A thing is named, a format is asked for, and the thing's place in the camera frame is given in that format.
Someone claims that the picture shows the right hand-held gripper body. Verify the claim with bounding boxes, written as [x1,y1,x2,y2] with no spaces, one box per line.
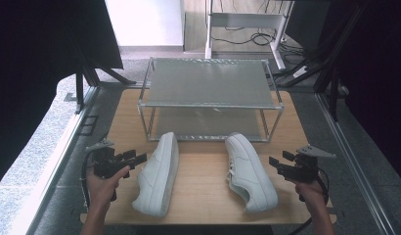
[280,144,337,184]

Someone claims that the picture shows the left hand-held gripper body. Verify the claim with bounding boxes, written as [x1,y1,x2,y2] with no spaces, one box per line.
[85,138,132,180]

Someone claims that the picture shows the white sneaker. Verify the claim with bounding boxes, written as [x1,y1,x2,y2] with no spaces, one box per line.
[224,131,280,215]
[131,131,180,218]

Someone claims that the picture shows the metal two-tier shoe rack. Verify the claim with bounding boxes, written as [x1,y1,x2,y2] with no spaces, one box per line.
[137,57,285,144]

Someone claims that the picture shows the person's right hand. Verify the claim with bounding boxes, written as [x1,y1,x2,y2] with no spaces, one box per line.
[293,178,328,211]

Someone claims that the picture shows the person's left hand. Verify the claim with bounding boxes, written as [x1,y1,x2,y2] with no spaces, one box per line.
[85,164,132,210]

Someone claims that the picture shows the black metal stand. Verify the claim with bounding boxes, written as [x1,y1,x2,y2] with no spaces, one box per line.
[72,45,138,116]
[273,0,368,122]

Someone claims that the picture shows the white power strip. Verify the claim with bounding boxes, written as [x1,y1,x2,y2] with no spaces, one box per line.
[291,65,310,79]

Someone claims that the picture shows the black curtain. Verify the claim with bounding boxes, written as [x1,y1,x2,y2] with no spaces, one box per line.
[0,0,124,192]
[317,0,401,185]

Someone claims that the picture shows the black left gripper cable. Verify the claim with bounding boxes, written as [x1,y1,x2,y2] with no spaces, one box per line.
[79,151,94,210]

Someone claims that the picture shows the aluminium frame rail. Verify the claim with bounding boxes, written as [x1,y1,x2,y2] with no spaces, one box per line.
[23,85,102,235]
[314,92,397,235]

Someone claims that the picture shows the black floor cables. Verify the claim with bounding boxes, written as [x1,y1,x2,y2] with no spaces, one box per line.
[210,24,308,68]

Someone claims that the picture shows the white desk frame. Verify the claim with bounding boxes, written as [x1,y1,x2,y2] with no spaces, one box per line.
[203,0,294,71]

